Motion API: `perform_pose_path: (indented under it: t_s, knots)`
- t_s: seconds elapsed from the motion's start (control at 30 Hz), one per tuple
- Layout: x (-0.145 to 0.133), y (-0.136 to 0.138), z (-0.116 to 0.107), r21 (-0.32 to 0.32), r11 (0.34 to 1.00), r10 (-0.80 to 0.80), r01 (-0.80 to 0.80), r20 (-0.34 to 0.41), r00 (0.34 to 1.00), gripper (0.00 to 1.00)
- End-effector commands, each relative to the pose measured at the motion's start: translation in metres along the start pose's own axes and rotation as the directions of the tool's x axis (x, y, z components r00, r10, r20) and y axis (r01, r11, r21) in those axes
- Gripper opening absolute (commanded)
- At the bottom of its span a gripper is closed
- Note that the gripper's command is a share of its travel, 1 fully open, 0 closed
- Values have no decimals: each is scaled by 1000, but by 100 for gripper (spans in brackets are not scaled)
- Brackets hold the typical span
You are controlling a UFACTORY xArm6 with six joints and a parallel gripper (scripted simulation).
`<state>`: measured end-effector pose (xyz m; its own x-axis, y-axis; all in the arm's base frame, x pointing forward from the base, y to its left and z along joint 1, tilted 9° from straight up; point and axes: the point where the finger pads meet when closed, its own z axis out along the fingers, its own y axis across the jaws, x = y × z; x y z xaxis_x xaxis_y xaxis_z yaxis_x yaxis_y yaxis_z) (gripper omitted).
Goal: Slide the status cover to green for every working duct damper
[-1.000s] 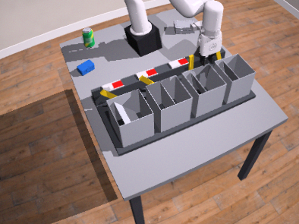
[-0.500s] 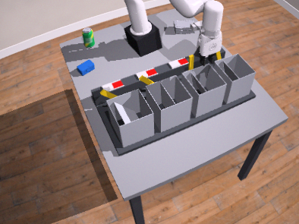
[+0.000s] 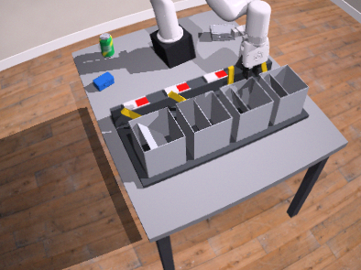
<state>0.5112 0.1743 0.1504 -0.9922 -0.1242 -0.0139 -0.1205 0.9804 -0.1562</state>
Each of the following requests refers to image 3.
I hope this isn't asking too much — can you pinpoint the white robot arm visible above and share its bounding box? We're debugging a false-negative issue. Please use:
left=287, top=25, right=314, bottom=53
left=149, top=0, right=271, bottom=44

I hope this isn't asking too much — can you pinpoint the blue box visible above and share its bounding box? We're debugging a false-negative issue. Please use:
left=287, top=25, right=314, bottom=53
left=93, top=72, right=115, bottom=92

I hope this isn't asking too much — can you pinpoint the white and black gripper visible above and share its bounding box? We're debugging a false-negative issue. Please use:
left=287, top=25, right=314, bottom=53
left=236, top=37, right=269, bottom=80

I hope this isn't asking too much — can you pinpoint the green drink can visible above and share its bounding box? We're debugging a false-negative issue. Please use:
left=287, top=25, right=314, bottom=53
left=99, top=33, right=115, bottom=58

